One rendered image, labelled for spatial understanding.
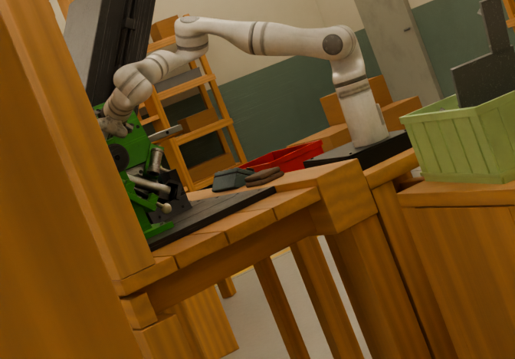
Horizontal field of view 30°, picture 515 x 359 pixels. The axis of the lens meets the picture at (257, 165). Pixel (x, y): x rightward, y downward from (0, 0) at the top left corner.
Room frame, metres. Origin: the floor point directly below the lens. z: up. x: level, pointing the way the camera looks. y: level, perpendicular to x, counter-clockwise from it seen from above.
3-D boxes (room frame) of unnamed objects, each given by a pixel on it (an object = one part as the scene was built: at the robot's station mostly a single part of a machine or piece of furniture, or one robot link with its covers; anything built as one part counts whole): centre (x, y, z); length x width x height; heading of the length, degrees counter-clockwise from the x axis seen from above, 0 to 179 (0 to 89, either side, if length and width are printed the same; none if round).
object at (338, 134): (9.29, -1.01, 0.37); 1.20 x 0.80 x 0.74; 119
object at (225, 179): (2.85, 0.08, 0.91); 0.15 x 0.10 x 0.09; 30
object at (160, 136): (2.99, 0.38, 1.11); 0.39 x 0.16 x 0.03; 120
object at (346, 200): (3.01, 0.19, 0.82); 1.50 x 0.14 x 0.15; 30
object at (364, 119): (2.61, -0.31, 0.99); 0.09 x 0.09 x 0.17; 25
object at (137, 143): (2.84, 0.34, 1.17); 0.13 x 0.12 x 0.20; 30
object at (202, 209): (2.87, 0.43, 0.89); 1.10 x 0.42 x 0.02; 30
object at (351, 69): (2.61, -0.32, 1.15); 0.09 x 0.09 x 0.17; 68
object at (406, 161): (2.61, -0.31, 0.83); 0.32 x 0.32 x 0.04; 28
